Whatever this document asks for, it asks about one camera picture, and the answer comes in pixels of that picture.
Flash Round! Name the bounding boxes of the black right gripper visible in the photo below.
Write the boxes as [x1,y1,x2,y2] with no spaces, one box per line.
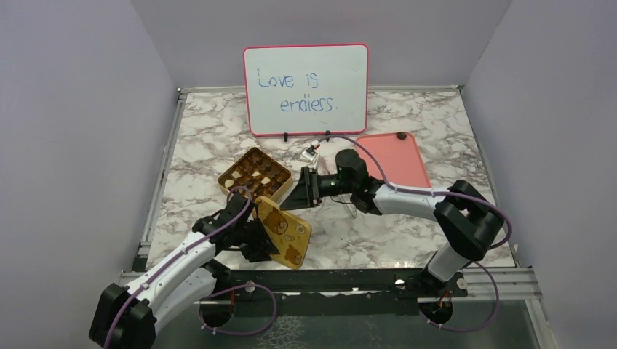
[280,167,354,214]

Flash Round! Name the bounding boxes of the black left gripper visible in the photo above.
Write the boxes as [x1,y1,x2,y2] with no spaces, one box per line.
[234,217,279,262]

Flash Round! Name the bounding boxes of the silver tin lid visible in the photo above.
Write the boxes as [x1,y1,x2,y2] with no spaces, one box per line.
[255,196,312,270]

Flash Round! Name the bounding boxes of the gold chocolate box tray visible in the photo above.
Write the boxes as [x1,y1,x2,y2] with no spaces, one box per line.
[218,147,293,202]

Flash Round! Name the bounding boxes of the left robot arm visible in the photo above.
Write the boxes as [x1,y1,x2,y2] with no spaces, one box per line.
[88,186,276,348]

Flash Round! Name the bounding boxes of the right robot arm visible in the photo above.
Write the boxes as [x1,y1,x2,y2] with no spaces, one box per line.
[280,149,505,296]

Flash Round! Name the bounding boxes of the small white card box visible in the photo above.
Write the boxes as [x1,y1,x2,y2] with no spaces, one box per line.
[301,148,311,160]

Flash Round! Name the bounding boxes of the pink plastic tray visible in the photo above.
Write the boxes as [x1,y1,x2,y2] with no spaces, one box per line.
[357,132,431,188]

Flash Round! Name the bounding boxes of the pink-framed whiteboard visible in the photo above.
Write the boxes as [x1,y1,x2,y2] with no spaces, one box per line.
[243,43,370,137]

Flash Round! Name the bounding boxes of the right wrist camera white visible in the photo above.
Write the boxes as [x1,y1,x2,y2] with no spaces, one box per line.
[301,140,321,170]

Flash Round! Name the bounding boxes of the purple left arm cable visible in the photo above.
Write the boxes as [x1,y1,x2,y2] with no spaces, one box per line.
[102,185,253,349]

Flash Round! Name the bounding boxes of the black table base rail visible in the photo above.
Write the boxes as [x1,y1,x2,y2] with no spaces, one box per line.
[191,268,468,324]

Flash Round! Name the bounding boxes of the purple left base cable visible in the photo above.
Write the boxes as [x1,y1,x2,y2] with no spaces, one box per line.
[198,283,279,337]

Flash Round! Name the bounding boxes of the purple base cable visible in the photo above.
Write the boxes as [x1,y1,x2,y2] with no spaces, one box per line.
[418,260,501,333]
[198,283,279,337]

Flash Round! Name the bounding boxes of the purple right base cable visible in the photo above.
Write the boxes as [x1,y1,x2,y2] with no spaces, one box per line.
[418,260,501,333]

